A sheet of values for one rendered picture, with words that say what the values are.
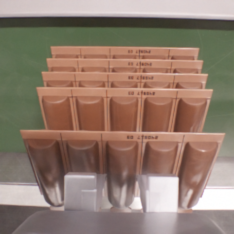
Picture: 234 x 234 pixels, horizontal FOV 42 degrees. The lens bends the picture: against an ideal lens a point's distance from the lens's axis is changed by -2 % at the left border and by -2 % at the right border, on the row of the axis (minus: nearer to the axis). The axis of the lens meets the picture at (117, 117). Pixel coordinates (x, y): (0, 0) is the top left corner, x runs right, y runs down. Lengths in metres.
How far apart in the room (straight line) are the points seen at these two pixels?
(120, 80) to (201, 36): 0.07
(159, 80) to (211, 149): 0.06
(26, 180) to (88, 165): 0.15
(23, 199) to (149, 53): 0.18
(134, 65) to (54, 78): 0.05
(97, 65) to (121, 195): 0.09
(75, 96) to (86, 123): 0.02
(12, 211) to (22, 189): 0.10
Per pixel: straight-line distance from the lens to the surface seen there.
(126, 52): 0.22
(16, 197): 0.31
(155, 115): 0.19
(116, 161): 0.16
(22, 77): 0.26
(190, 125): 0.20
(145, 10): 0.21
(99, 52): 0.22
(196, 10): 0.21
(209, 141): 0.17
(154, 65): 0.21
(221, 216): 0.40
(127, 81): 0.20
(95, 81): 0.20
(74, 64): 0.21
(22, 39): 0.24
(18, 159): 0.33
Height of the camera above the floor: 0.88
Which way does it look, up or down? 46 degrees down
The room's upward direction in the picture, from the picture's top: 175 degrees counter-clockwise
